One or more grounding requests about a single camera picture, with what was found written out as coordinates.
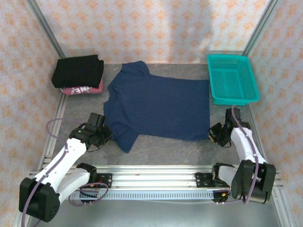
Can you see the teal plastic basket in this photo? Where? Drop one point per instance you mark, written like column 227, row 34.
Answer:
column 233, row 80

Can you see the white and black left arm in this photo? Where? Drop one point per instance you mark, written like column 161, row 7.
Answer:
column 59, row 163

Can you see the navy blue t-shirt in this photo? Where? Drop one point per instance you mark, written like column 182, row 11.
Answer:
column 158, row 106

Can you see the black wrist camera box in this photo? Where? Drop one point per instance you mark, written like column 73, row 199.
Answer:
column 230, row 117
column 95, row 120

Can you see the aluminium frame post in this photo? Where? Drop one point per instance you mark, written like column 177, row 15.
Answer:
column 260, row 28
column 46, row 30

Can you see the folded pink garment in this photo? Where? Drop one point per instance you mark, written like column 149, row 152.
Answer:
column 80, row 90

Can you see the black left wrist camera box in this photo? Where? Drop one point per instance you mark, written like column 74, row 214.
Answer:
column 95, row 120

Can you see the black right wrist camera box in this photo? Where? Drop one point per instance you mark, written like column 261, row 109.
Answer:
column 230, row 117

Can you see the black folded t-shirt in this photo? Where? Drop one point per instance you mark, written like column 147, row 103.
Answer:
column 77, row 71

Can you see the aluminium mounting rail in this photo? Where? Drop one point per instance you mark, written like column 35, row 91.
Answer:
column 154, row 178

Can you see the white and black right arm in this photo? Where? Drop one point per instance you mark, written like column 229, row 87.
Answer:
column 246, row 146

